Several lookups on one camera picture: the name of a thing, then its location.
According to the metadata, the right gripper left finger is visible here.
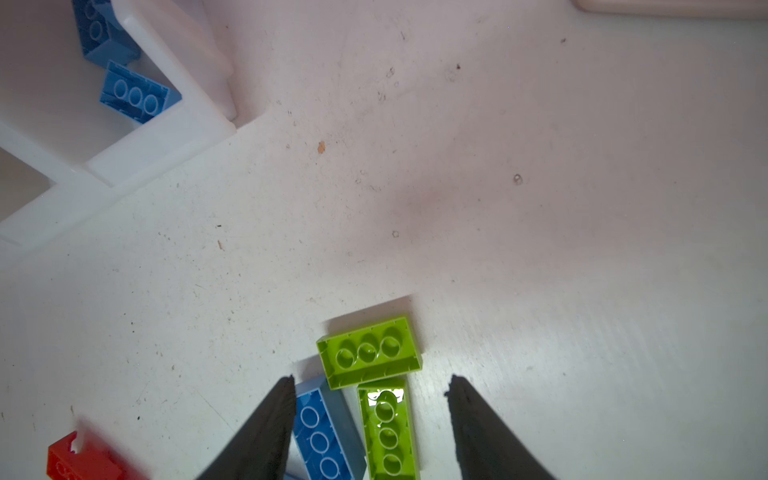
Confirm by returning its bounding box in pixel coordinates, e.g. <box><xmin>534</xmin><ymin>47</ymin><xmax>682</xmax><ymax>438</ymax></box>
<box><xmin>198</xmin><ymin>375</ymin><xmax>297</xmax><ymax>479</ymax></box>

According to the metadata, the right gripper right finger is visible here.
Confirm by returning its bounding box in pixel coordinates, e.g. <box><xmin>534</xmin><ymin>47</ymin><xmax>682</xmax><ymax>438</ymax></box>
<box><xmin>446</xmin><ymin>375</ymin><xmax>553</xmax><ymax>479</ymax></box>

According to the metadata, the green lego brick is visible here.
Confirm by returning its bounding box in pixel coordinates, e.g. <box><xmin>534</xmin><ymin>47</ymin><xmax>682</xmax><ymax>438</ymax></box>
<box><xmin>316</xmin><ymin>315</ymin><xmax>423</xmax><ymax>390</ymax></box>
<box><xmin>357</xmin><ymin>376</ymin><xmax>420</xmax><ymax>480</ymax></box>

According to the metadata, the red lego brick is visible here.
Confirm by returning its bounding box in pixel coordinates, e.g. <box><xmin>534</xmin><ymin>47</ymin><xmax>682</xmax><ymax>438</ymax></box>
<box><xmin>46</xmin><ymin>431</ymin><xmax>147</xmax><ymax>480</ymax></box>

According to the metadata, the blue lego brick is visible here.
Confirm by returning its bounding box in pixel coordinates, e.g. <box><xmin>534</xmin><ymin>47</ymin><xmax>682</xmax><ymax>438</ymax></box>
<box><xmin>99</xmin><ymin>61</ymin><xmax>182</xmax><ymax>124</ymax></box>
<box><xmin>293</xmin><ymin>376</ymin><xmax>367</xmax><ymax>480</ymax></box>
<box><xmin>72</xmin><ymin>0</ymin><xmax>141</xmax><ymax>68</ymax></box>

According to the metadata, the white three-compartment bin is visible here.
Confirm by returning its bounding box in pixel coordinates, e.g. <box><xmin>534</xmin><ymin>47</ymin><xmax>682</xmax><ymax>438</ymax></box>
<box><xmin>1</xmin><ymin>1</ymin><xmax>236</xmax><ymax>250</ymax></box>

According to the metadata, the white pink calculator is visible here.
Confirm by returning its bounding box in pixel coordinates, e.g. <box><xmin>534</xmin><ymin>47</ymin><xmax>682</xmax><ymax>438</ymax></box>
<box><xmin>572</xmin><ymin>0</ymin><xmax>767</xmax><ymax>20</ymax></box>

